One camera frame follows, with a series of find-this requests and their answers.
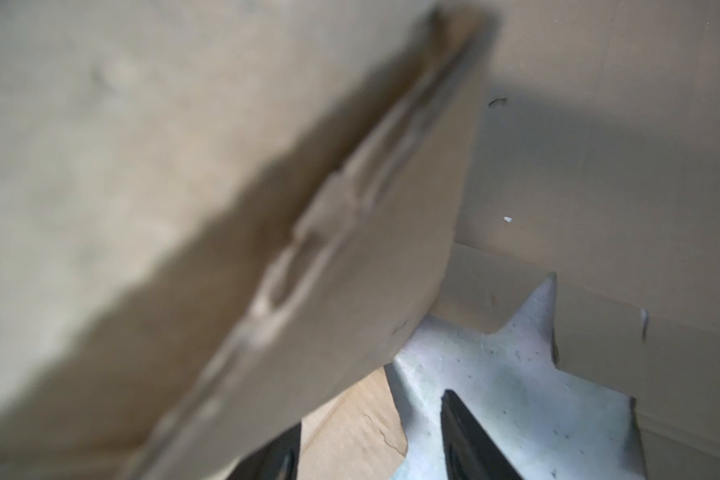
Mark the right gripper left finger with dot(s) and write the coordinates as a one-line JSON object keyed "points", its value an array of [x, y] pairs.
{"points": [[277, 460]]}

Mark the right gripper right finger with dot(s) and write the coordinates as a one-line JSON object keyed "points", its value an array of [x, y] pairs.
{"points": [[469, 452]]}

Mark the cardboard box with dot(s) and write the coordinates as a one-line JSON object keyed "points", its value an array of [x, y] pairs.
{"points": [[216, 216]]}

